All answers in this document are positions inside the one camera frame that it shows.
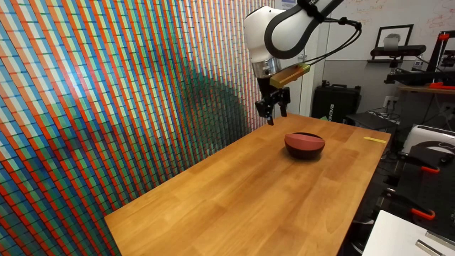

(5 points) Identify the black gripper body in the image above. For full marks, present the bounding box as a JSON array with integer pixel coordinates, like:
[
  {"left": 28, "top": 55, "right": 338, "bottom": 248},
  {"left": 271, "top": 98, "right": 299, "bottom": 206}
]
[{"left": 258, "top": 73, "right": 292, "bottom": 109}]

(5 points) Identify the orange bowl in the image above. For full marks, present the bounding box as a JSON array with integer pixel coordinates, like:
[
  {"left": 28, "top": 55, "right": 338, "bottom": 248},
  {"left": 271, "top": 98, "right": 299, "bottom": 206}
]
[{"left": 285, "top": 130, "right": 326, "bottom": 149}]

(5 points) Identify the black bowl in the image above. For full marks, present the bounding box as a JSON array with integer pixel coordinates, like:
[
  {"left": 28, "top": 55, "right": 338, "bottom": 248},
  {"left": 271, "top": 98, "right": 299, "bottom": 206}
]
[{"left": 283, "top": 133, "right": 328, "bottom": 160}]

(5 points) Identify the black hard case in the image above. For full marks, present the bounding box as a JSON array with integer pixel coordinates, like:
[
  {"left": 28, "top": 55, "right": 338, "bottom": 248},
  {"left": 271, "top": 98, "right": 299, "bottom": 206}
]
[{"left": 312, "top": 81, "right": 363, "bottom": 123}]

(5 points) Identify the framed picture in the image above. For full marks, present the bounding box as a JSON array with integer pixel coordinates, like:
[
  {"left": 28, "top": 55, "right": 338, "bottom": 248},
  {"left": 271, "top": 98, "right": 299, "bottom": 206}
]
[{"left": 374, "top": 22, "right": 416, "bottom": 49}]

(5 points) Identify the wooden shelf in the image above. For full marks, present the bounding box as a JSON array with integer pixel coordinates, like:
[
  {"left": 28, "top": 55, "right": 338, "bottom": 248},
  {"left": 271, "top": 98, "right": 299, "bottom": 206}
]
[{"left": 394, "top": 82, "right": 455, "bottom": 96}]

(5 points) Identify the white rounded housing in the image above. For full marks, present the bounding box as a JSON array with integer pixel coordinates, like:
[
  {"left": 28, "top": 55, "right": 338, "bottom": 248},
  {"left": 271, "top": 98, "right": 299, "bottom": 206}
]
[{"left": 400, "top": 123, "right": 455, "bottom": 156}]

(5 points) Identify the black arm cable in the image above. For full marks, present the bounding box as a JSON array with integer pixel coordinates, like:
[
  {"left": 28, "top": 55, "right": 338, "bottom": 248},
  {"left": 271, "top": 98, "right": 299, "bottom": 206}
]
[{"left": 298, "top": 0, "right": 365, "bottom": 66}]

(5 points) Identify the black stereo camera bar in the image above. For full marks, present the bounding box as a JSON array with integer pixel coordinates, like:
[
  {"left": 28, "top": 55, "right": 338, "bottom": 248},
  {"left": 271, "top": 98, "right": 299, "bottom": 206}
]
[{"left": 370, "top": 44, "right": 429, "bottom": 59}]

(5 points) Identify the red and black machine frame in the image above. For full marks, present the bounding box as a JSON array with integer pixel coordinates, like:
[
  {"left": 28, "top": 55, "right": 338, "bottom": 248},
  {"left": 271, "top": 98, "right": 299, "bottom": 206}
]
[{"left": 384, "top": 29, "right": 455, "bottom": 90}]

